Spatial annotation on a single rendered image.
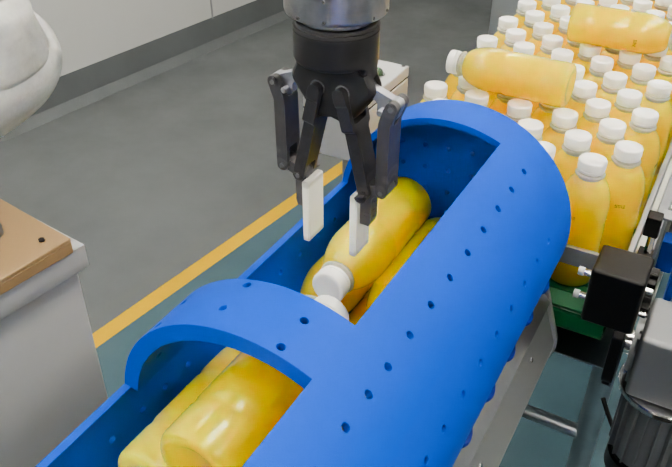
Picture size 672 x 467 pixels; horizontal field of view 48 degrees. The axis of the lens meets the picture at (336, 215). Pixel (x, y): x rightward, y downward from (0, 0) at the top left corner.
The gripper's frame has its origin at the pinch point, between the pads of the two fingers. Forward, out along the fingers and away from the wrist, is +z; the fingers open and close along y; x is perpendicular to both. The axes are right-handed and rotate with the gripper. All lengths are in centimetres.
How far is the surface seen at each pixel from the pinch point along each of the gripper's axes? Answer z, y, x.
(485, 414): 27.6, 16.2, 7.6
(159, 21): 96, -247, 243
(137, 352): 3.5, -6.9, -22.0
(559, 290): 30, 17, 38
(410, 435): 3.6, 16.9, -18.6
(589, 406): 79, 24, 67
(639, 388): 43, 32, 38
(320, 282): 8.9, -1.6, -0.5
